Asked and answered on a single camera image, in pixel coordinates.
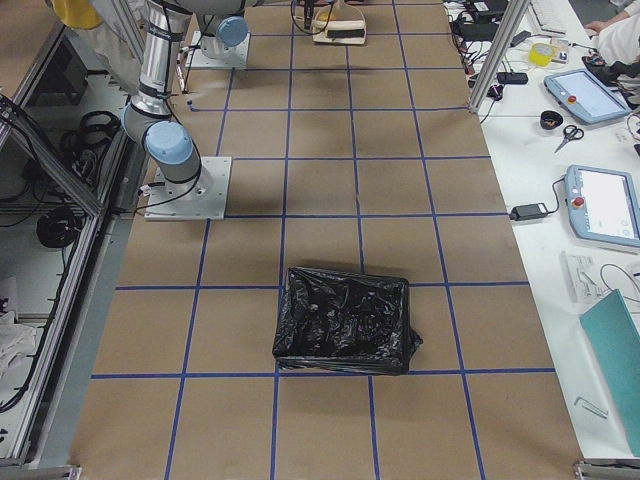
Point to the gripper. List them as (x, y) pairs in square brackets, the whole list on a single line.
[(306, 9)]

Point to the beige dustpan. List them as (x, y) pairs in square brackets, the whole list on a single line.
[(343, 16)]

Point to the beige hand brush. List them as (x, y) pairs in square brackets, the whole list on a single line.
[(353, 35)]

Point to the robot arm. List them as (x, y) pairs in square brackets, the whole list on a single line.
[(221, 33), (147, 119)]

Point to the black lined bin near right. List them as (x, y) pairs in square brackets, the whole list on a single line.
[(341, 321)]

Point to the yellow tape roll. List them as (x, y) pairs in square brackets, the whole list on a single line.
[(542, 54)]

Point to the teach pendant far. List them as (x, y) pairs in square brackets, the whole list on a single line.
[(585, 97)]

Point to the teach pendant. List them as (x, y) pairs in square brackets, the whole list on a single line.
[(585, 97), (602, 205)]

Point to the scissors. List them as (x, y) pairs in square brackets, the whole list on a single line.
[(571, 133)]

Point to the black power adapter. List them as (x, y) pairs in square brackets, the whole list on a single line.
[(526, 212)]

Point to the teach pendant near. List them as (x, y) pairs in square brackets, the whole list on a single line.
[(602, 205)]

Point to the teal folder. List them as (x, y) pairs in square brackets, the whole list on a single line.
[(614, 339)]

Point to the white crumpled cloth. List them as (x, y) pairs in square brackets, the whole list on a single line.
[(18, 339)]

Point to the allen key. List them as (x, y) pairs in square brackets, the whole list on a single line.
[(591, 407)]

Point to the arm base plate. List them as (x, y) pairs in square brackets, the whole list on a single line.
[(213, 55), (195, 200)]

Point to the aluminium frame post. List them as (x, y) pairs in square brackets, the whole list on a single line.
[(512, 18)]

